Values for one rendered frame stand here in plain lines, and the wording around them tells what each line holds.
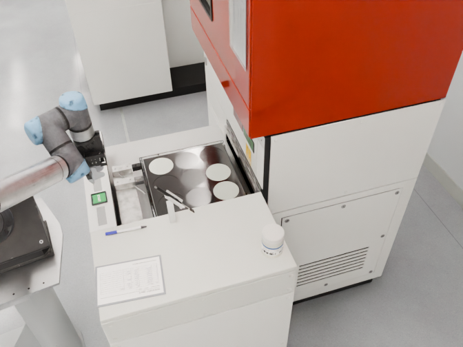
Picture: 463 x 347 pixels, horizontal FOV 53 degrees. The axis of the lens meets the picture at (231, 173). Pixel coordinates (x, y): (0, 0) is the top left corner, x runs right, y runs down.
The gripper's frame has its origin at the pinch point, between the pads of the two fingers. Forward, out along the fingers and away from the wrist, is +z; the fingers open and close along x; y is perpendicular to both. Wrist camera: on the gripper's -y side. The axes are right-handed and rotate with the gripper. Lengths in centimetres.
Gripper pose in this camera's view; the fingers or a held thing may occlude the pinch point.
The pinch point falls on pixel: (90, 180)
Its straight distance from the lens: 170.4
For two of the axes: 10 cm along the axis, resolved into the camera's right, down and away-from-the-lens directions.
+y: 9.5, -2.2, 2.0
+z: 0.2, 7.2, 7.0
